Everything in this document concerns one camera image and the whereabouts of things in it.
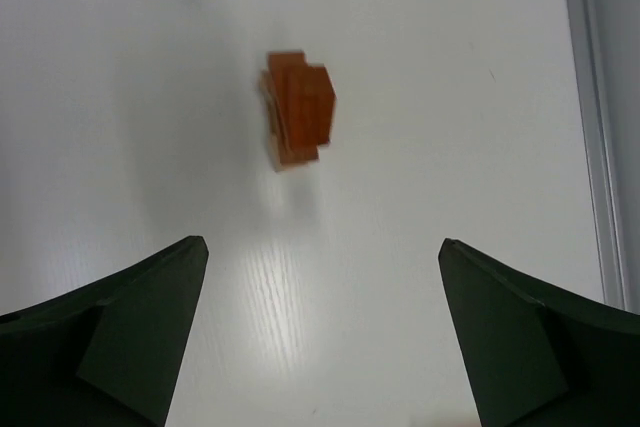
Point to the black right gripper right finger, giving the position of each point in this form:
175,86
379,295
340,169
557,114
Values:
536,354

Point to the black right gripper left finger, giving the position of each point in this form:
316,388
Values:
108,353

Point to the red-brown long wood block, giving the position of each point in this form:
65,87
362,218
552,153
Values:
300,154

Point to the red-brown arch wood block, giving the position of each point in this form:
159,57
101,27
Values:
305,99

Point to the red-brown triangle wood block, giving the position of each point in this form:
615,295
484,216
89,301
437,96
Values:
310,106

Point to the aluminium table frame rail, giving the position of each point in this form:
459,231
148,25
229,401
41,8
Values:
599,151

